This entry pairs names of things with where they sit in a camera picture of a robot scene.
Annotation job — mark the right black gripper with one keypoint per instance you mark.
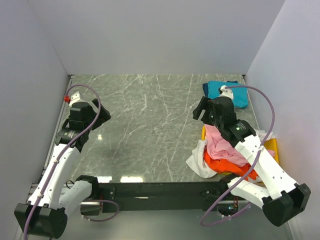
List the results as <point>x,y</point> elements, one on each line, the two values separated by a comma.
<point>206,104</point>

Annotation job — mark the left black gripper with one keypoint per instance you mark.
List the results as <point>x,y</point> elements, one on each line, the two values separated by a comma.
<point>103,117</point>

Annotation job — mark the pink t shirt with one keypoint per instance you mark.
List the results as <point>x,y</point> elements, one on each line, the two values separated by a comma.
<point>218,148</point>

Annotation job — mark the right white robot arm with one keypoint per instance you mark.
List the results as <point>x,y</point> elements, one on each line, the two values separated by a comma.
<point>281,198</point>

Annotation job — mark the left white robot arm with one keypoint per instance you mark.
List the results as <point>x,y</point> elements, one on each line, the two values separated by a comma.
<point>46,211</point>

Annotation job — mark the folded teal t shirt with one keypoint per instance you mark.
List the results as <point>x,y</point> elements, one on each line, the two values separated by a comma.
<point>240,95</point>

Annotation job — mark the white t shirt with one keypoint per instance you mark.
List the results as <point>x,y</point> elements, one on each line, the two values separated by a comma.
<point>196,162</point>

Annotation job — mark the yellow plastic bin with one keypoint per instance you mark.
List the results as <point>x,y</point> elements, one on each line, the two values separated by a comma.
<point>270,144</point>

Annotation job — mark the orange t shirt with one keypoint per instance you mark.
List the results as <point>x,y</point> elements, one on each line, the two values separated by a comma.
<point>224,166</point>

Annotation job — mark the black base beam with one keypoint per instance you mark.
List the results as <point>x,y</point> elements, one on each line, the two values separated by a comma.
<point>158,196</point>

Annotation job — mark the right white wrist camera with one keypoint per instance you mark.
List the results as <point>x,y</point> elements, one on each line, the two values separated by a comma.
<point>225,92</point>

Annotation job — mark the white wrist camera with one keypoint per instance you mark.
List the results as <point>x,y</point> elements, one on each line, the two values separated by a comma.
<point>74,98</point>
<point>225,92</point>

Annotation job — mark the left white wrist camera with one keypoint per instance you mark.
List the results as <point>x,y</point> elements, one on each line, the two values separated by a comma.
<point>74,98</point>

